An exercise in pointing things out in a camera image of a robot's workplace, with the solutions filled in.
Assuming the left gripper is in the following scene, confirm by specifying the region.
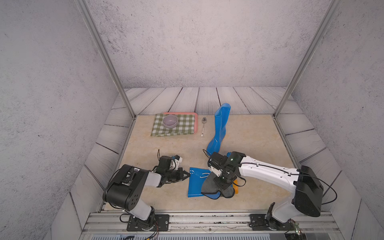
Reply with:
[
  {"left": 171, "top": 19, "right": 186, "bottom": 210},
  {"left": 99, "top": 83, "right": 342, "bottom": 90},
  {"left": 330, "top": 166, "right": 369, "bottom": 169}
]
[{"left": 164, "top": 167, "right": 191, "bottom": 183}]

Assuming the blue rubber boot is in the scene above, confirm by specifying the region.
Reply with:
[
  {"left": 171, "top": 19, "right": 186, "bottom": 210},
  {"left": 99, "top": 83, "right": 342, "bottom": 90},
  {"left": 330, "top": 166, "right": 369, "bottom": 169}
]
[
  {"left": 187, "top": 167, "right": 239, "bottom": 198},
  {"left": 206, "top": 103, "right": 231, "bottom": 156}
]

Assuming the grey blue cleaning cloth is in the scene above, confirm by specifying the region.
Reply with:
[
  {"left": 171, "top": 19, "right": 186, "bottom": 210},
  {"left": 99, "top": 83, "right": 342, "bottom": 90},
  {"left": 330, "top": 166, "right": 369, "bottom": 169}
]
[{"left": 201, "top": 173, "right": 235, "bottom": 200}]

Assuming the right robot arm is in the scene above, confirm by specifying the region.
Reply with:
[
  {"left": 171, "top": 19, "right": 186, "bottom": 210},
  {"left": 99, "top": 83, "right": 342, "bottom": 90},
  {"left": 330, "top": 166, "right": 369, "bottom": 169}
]
[{"left": 201, "top": 152, "right": 324, "bottom": 231}]

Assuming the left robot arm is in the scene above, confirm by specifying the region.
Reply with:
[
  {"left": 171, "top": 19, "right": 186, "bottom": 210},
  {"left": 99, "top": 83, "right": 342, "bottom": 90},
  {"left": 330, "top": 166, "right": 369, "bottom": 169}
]
[{"left": 103, "top": 155, "right": 191, "bottom": 229}]

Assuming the green checkered cloth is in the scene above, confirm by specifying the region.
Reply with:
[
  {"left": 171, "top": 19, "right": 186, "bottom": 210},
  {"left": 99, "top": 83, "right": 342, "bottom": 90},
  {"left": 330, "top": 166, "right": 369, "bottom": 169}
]
[{"left": 151, "top": 113, "right": 198, "bottom": 137}]

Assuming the purple bowl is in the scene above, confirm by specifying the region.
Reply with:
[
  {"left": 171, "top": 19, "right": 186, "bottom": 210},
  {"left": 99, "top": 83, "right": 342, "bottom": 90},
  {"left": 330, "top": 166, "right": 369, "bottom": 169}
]
[{"left": 163, "top": 115, "right": 179, "bottom": 129}]

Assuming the pink tray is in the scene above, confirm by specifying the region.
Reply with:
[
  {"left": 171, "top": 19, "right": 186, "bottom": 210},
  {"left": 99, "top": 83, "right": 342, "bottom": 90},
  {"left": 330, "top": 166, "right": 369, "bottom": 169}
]
[{"left": 164, "top": 112, "right": 198, "bottom": 134}]

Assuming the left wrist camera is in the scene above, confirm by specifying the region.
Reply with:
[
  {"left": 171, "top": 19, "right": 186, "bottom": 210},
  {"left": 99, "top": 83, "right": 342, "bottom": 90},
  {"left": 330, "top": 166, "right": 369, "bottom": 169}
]
[{"left": 170, "top": 155, "right": 183, "bottom": 170}]

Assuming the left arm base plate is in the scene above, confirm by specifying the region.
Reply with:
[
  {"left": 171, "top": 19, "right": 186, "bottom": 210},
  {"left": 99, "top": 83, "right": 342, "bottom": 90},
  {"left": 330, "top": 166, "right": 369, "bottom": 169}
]
[{"left": 127, "top": 214, "right": 170, "bottom": 232}]

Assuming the metal spoon white handle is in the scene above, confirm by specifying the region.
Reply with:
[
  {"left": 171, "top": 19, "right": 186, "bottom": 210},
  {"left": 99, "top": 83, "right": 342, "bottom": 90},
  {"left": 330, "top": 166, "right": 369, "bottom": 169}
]
[{"left": 201, "top": 117, "right": 207, "bottom": 137}]

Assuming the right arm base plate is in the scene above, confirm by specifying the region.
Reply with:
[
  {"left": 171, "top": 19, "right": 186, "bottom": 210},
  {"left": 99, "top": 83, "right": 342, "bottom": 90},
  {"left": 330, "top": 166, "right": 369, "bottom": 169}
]
[{"left": 249, "top": 214, "right": 295, "bottom": 232}]

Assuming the right aluminium frame post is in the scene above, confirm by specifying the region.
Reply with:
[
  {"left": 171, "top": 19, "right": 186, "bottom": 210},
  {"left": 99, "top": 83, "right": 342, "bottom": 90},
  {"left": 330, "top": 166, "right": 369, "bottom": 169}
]
[{"left": 273, "top": 0, "right": 342, "bottom": 120}]

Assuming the aluminium frame post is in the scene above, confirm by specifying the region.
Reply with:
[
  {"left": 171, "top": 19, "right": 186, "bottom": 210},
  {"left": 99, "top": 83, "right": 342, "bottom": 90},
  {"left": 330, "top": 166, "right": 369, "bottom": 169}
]
[
  {"left": 273, "top": 0, "right": 342, "bottom": 120},
  {"left": 75, "top": 0, "right": 136, "bottom": 119}
]

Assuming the left aluminium frame post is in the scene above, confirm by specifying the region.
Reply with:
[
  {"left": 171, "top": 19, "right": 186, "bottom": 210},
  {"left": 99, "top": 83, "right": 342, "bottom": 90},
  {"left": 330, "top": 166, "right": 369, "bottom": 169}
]
[{"left": 75, "top": 0, "right": 136, "bottom": 119}]

